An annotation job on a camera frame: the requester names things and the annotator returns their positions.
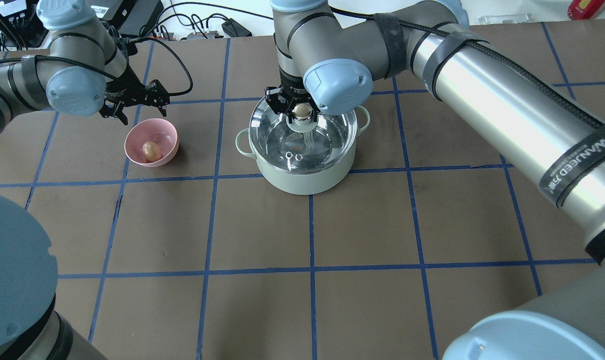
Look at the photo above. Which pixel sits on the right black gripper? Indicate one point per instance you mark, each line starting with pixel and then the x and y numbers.
pixel 291 83

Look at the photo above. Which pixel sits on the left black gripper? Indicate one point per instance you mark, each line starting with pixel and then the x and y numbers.
pixel 128 95

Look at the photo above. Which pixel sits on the glass pot lid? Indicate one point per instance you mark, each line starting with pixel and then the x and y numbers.
pixel 298 146

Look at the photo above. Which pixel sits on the brown egg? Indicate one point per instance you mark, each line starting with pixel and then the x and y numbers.
pixel 151 151

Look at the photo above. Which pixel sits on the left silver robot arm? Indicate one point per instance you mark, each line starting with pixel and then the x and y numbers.
pixel 86 73

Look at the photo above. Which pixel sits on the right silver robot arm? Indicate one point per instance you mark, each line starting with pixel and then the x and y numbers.
pixel 492 113

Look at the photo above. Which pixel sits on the pale green cooking pot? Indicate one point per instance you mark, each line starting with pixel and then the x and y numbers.
pixel 302 184

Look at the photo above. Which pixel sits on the pink plastic bowl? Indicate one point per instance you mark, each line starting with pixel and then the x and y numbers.
pixel 158 130

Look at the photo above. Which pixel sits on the black power brick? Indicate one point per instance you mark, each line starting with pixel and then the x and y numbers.
pixel 142 17

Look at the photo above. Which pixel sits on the black power adapter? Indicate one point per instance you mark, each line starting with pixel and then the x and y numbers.
pixel 234 29

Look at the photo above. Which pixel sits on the red yellow bottle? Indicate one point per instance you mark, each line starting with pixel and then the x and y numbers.
pixel 585 9

